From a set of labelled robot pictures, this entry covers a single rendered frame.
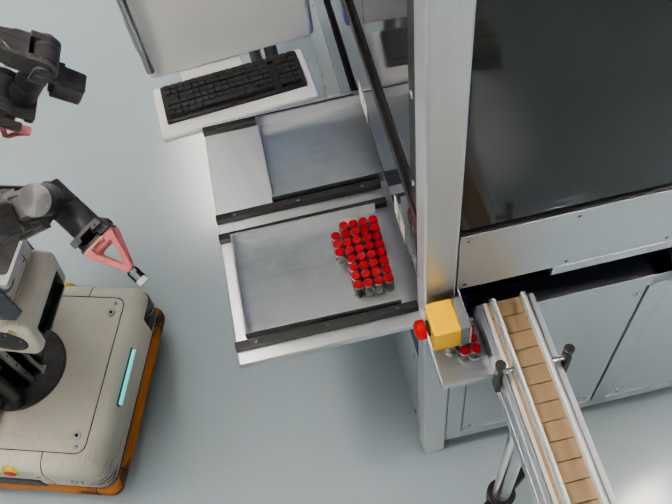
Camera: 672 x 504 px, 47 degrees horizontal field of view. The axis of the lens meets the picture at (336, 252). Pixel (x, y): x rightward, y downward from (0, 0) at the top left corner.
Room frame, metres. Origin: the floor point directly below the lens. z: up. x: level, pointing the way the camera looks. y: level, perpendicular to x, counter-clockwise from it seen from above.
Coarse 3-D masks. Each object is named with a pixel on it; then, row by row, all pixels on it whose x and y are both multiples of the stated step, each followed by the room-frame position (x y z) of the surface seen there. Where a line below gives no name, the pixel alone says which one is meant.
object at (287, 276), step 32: (288, 224) 1.01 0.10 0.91; (320, 224) 1.02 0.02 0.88; (256, 256) 0.96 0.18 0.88; (288, 256) 0.94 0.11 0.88; (320, 256) 0.93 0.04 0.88; (256, 288) 0.88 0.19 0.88; (288, 288) 0.86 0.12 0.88; (320, 288) 0.85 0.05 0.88; (352, 288) 0.83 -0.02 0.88; (384, 288) 0.82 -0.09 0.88; (256, 320) 0.80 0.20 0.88; (288, 320) 0.78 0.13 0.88; (320, 320) 0.76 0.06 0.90
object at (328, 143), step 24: (264, 120) 1.35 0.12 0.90; (288, 120) 1.35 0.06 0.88; (312, 120) 1.34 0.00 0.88; (336, 120) 1.32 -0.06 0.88; (360, 120) 1.31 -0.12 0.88; (264, 144) 1.29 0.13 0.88; (288, 144) 1.27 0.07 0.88; (312, 144) 1.26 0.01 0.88; (336, 144) 1.25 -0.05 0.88; (360, 144) 1.23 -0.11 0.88; (288, 168) 1.20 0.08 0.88; (312, 168) 1.18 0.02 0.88; (336, 168) 1.17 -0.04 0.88; (360, 168) 1.16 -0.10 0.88; (288, 192) 1.10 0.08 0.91; (312, 192) 1.10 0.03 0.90
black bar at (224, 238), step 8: (368, 200) 1.05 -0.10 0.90; (376, 200) 1.04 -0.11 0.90; (384, 200) 1.04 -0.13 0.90; (336, 208) 1.04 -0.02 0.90; (344, 208) 1.04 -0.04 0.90; (376, 208) 1.03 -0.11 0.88; (304, 216) 1.03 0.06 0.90; (264, 224) 1.03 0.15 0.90; (272, 224) 1.03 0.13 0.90; (232, 232) 1.03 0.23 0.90; (224, 240) 1.01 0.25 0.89
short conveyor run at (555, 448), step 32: (480, 320) 0.68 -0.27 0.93; (512, 320) 0.66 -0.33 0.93; (512, 352) 0.58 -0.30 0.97; (544, 352) 0.57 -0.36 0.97; (512, 384) 0.53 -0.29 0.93; (544, 384) 0.52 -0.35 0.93; (512, 416) 0.47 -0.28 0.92; (544, 416) 0.46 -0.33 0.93; (576, 416) 0.44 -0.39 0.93; (544, 448) 0.39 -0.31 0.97; (576, 448) 0.39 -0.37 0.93; (544, 480) 0.34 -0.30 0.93; (576, 480) 0.33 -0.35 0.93; (608, 480) 0.32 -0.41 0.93
